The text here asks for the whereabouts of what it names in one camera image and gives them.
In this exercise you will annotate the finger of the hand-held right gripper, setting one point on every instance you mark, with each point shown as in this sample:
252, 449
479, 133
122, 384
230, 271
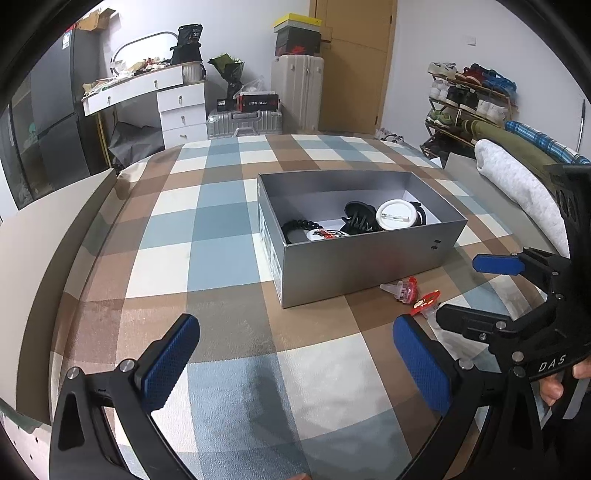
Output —
496, 264
471, 318

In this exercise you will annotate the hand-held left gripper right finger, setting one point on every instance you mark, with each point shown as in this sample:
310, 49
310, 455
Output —
422, 369

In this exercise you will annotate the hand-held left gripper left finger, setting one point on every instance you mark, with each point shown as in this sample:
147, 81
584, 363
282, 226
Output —
168, 364

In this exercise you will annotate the red cartoon hair clip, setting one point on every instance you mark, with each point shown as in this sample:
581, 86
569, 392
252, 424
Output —
424, 304

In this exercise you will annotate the pink clear hair clip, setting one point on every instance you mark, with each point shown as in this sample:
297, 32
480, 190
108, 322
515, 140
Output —
406, 291

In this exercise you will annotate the white pin badge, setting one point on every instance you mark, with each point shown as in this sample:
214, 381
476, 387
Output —
398, 214

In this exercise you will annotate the silver cardboard box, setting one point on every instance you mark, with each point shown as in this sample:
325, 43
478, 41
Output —
360, 267

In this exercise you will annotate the red black printed badge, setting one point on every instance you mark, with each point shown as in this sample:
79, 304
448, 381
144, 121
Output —
323, 234

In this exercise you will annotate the person's right hand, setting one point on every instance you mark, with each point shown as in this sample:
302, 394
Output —
551, 390

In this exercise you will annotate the white fluffy blanket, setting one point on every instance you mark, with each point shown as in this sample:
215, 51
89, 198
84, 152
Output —
517, 184

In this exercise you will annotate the grey bed side panel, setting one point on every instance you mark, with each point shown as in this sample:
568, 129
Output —
461, 164
55, 240

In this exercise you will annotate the green rolled blanket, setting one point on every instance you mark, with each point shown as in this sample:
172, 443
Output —
508, 138

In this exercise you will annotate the blue plaid cloth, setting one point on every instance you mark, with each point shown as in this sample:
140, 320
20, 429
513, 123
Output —
545, 138

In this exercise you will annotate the wooden shoe rack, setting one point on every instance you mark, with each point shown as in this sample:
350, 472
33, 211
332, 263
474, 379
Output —
436, 134

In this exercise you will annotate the plaid bed sheet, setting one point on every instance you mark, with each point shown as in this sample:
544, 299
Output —
221, 230

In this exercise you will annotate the slippers pair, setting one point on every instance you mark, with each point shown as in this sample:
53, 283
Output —
390, 136

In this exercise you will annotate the rows of shoes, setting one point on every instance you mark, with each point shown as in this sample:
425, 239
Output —
471, 94

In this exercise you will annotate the grey cloth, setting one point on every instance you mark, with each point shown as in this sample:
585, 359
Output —
134, 143

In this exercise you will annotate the yellow pole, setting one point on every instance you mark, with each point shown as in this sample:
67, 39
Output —
102, 138

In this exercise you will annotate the wooden door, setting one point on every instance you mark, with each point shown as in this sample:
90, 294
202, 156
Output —
355, 64

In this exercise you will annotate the white drawer unit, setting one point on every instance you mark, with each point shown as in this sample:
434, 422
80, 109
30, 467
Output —
182, 115

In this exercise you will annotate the silver suitcase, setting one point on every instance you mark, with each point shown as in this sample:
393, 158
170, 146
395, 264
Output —
244, 124

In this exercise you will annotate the dark glass cabinet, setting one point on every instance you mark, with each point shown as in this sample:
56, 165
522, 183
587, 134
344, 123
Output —
18, 152

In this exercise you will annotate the white suitcase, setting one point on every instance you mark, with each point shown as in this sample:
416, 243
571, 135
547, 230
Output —
298, 92

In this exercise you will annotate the small black box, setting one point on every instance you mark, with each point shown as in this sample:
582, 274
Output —
225, 104

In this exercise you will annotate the red black flat box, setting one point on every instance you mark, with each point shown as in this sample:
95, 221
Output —
256, 101

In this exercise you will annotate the white desk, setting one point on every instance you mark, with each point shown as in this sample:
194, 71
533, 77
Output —
138, 87

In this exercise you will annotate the clear plastic bag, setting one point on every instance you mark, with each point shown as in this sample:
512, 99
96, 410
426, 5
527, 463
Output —
254, 87

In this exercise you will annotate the dark grey fridge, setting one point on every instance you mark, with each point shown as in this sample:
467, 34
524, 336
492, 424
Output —
60, 92

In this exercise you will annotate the desk clutter pile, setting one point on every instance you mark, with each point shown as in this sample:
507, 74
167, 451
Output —
124, 74

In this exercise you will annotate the white ribbed bin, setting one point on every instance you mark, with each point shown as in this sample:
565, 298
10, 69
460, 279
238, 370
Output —
194, 71

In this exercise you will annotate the black red shoebox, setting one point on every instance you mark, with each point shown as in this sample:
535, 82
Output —
298, 46

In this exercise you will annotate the green black bouquet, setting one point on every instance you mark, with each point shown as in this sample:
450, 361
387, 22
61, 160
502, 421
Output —
228, 69

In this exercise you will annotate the grey shoebox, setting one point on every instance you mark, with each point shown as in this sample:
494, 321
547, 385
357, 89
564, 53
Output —
298, 29

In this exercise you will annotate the yellow shoebox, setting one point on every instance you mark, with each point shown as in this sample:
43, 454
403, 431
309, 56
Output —
298, 21

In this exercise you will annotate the black bag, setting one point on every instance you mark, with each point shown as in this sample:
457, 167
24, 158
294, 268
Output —
187, 44

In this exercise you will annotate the arched desk mirror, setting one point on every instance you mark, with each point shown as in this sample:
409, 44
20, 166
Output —
138, 39

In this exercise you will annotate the open cardboard box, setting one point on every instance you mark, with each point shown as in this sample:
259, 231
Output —
92, 21

